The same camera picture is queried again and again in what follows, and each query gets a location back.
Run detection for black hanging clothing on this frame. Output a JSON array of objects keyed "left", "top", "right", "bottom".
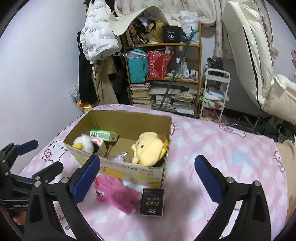
[{"left": 78, "top": 30, "right": 100, "bottom": 105}]

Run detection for white duck plush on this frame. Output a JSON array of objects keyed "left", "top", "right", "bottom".
[{"left": 72, "top": 135, "right": 95, "bottom": 153}]

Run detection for tan pillow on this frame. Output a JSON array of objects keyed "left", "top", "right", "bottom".
[{"left": 275, "top": 139, "right": 296, "bottom": 223}]

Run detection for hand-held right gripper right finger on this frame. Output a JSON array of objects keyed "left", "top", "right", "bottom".
[{"left": 194, "top": 155, "right": 272, "bottom": 241}]

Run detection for small purple plush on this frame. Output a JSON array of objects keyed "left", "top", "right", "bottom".
[{"left": 112, "top": 152, "right": 127, "bottom": 164}]

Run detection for group of small bottles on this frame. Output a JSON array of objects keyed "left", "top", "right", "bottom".
[{"left": 177, "top": 58, "right": 199, "bottom": 79}]

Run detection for pink swirl roll plush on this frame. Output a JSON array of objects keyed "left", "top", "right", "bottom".
[{"left": 91, "top": 137, "right": 107, "bottom": 157}]

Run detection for stack of books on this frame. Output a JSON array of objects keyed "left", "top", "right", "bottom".
[{"left": 129, "top": 82, "right": 197, "bottom": 115}]

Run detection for yellow bag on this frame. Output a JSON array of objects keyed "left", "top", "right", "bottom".
[{"left": 148, "top": 21, "right": 164, "bottom": 43}]

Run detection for teal bag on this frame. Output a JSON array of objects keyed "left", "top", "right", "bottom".
[{"left": 124, "top": 49, "right": 149, "bottom": 84}]

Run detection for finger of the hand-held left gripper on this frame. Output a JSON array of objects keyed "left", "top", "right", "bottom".
[
  {"left": 0, "top": 140, "right": 39, "bottom": 167},
  {"left": 5, "top": 162, "right": 64, "bottom": 186}
]

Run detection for pink cat printed blanket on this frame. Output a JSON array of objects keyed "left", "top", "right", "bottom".
[{"left": 18, "top": 103, "right": 288, "bottom": 241}]

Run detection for green tissue packet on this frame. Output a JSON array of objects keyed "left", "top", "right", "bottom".
[{"left": 90, "top": 129, "right": 118, "bottom": 142}]

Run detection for yellow plush toy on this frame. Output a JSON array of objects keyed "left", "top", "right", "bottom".
[{"left": 131, "top": 131, "right": 168, "bottom": 167}]

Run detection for person's left hand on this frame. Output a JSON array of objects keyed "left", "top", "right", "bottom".
[{"left": 10, "top": 212, "right": 26, "bottom": 226}]

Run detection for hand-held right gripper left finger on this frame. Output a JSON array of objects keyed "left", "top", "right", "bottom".
[{"left": 24, "top": 154, "right": 102, "bottom": 241}]

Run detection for beige trousers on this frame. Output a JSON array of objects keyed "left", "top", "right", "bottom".
[{"left": 91, "top": 59, "right": 118, "bottom": 107}]

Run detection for white plastic bag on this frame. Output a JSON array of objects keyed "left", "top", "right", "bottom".
[{"left": 179, "top": 10, "right": 199, "bottom": 44}]

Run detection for cardboard box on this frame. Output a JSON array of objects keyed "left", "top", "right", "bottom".
[{"left": 63, "top": 109, "right": 173, "bottom": 189}]

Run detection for plastic bag of toys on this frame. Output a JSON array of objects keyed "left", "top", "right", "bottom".
[{"left": 68, "top": 86, "right": 93, "bottom": 112}]

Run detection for wooden shelf unit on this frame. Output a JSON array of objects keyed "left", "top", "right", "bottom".
[{"left": 121, "top": 22, "right": 203, "bottom": 118}]

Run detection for white trolley cart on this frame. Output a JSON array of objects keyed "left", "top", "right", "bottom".
[{"left": 199, "top": 68, "right": 231, "bottom": 123}]

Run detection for black tissue packet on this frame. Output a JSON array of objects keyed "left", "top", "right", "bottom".
[{"left": 139, "top": 188, "right": 164, "bottom": 217}]

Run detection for red gift bag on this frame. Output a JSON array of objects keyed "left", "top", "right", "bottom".
[{"left": 147, "top": 50, "right": 173, "bottom": 79}]

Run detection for white puffer jacket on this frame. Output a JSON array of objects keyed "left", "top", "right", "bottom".
[{"left": 80, "top": 0, "right": 122, "bottom": 62}]

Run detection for black box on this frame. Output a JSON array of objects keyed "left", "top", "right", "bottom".
[{"left": 162, "top": 26, "right": 181, "bottom": 44}]

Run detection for white reclining chair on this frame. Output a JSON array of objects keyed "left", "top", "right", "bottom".
[{"left": 221, "top": 0, "right": 296, "bottom": 122}]

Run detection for pink bear plush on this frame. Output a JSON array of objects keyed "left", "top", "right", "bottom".
[{"left": 94, "top": 174, "right": 142, "bottom": 216}]

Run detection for black printed bag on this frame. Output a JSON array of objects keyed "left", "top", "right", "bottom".
[{"left": 128, "top": 20, "right": 151, "bottom": 45}]

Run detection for green pole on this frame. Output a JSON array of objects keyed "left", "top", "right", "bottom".
[{"left": 158, "top": 27, "right": 197, "bottom": 109}]

